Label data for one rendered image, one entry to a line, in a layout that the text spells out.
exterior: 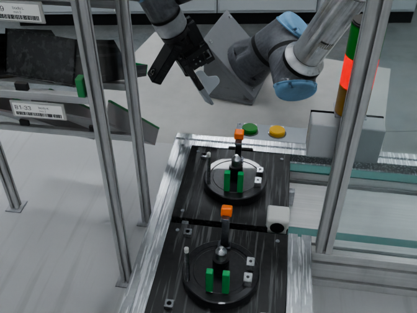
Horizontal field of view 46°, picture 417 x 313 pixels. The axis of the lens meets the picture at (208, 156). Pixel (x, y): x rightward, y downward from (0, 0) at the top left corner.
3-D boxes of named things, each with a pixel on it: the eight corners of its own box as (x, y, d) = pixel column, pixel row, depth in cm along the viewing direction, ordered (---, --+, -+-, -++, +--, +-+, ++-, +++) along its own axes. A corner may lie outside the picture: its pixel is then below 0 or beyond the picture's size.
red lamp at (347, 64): (338, 74, 79) (344, 46, 76) (370, 77, 78) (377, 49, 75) (340, 91, 75) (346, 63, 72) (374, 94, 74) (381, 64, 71)
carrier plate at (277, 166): (191, 151, 121) (191, 145, 120) (289, 161, 118) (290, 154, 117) (171, 223, 103) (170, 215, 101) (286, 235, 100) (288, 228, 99)
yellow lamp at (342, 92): (333, 101, 82) (338, 75, 79) (364, 104, 81) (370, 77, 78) (335, 118, 78) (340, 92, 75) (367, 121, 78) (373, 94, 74)
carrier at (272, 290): (170, 228, 102) (167, 183, 94) (286, 241, 99) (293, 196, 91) (141, 333, 83) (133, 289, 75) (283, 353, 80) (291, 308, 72)
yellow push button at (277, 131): (269, 130, 128) (269, 124, 126) (284, 131, 127) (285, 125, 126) (268, 140, 125) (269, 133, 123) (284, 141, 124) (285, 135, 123)
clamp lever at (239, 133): (234, 154, 112) (235, 128, 107) (242, 156, 112) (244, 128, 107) (232, 164, 110) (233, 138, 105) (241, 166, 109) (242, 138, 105)
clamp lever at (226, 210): (219, 241, 93) (222, 204, 91) (229, 241, 93) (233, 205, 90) (217, 249, 90) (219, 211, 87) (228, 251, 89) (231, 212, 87)
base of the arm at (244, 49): (239, 38, 160) (261, 21, 154) (267, 76, 163) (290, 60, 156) (220, 54, 149) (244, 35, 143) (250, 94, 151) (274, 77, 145)
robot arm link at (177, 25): (157, 31, 109) (145, 16, 115) (165, 46, 112) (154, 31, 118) (185, 12, 109) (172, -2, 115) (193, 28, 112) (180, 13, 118)
